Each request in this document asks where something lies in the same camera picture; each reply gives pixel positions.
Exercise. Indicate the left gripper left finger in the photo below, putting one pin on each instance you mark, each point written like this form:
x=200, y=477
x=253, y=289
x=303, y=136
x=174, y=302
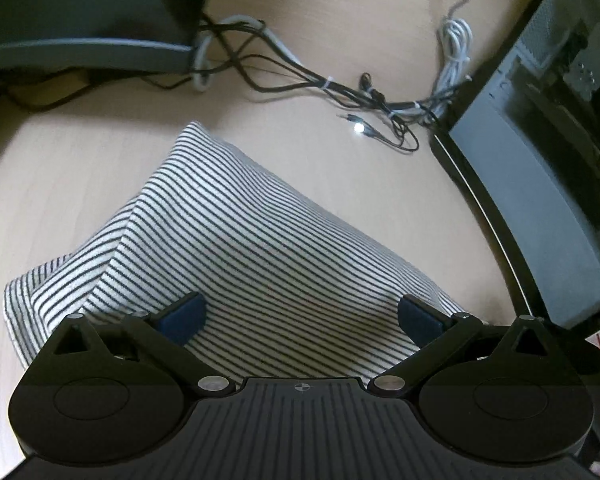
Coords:
x=163, y=336

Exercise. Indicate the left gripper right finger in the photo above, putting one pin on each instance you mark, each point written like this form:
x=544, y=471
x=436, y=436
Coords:
x=440, y=339

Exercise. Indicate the striped white black garment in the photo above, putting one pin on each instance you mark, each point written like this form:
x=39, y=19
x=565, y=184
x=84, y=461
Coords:
x=292, y=290

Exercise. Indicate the black computer tower case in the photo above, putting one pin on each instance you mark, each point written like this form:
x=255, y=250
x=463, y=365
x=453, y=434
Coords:
x=523, y=142

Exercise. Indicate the black computer monitor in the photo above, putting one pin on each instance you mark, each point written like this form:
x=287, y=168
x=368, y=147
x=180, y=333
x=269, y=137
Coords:
x=152, y=36

